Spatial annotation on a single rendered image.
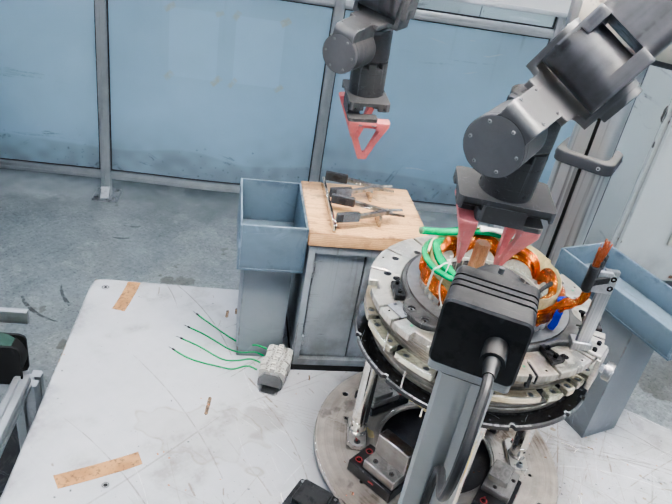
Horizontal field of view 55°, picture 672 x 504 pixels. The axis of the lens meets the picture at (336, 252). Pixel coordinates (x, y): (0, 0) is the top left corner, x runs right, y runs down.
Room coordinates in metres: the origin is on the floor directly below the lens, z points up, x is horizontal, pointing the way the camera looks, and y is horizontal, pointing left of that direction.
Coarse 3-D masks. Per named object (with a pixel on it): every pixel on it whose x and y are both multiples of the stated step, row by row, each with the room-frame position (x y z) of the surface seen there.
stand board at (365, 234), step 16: (304, 192) 1.03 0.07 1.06; (320, 192) 1.04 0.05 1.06; (384, 192) 1.09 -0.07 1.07; (400, 192) 1.10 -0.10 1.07; (320, 208) 0.98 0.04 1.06; (336, 208) 0.99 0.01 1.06; (352, 208) 1.00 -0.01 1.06; (400, 208) 1.03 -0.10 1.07; (320, 224) 0.92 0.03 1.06; (352, 224) 0.94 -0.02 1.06; (368, 224) 0.95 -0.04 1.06; (384, 224) 0.96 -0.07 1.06; (400, 224) 0.97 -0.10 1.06; (416, 224) 0.98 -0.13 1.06; (320, 240) 0.89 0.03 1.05; (336, 240) 0.90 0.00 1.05; (352, 240) 0.90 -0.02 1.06; (368, 240) 0.91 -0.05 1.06; (384, 240) 0.91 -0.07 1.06; (400, 240) 0.92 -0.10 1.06
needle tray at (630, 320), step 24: (576, 264) 0.96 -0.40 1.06; (624, 264) 1.00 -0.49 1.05; (624, 288) 0.96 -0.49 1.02; (648, 288) 0.95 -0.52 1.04; (624, 312) 0.86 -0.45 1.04; (648, 312) 0.83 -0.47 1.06; (624, 336) 0.86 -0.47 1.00; (648, 336) 0.81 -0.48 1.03; (624, 360) 0.86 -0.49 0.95; (648, 360) 0.89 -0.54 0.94; (600, 384) 0.86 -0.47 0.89; (624, 384) 0.87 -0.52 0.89; (600, 408) 0.86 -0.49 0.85
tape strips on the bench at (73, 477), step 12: (132, 288) 1.05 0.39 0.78; (120, 300) 1.00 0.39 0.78; (132, 456) 0.64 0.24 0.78; (84, 468) 0.61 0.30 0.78; (96, 468) 0.61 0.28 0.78; (108, 468) 0.62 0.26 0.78; (120, 468) 0.62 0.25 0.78; (60, 480) 0.58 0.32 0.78; (72, 480) 0.59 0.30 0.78; (84, 480) 0.59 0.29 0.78
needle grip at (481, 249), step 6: (480, 240) 0.64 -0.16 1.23; (486, 240) 0.65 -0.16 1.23; (474, 246) 0.64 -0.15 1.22; (480, 246) 0.63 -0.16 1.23; (486, 246) 0.63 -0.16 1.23; (474, 252) 0.64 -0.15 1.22; (480, 252) 0.63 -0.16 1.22; (486, 252) 0.64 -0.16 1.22; (474, 258) 0.64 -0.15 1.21; (480, 258) 0.63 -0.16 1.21; (468, 264) 0.64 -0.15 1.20; (474, 264) 0.64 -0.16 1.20; (480, 264) 0.63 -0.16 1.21
